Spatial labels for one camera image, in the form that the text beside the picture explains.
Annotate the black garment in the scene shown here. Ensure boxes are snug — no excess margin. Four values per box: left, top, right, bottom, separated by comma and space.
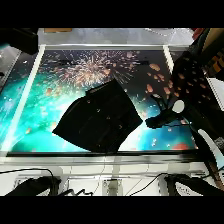
52, 78, 144, 155

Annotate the black cable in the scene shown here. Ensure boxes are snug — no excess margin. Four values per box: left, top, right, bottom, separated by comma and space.
0, 167, 56, 179
61, 187, 95, 197
129, 172, 168, 197

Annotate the silver frame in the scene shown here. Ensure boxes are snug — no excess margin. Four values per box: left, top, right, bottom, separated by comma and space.
0, 152, 224, 197

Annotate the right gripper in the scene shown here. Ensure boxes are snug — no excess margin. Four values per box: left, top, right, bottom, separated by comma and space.
145, 111, 175, 130

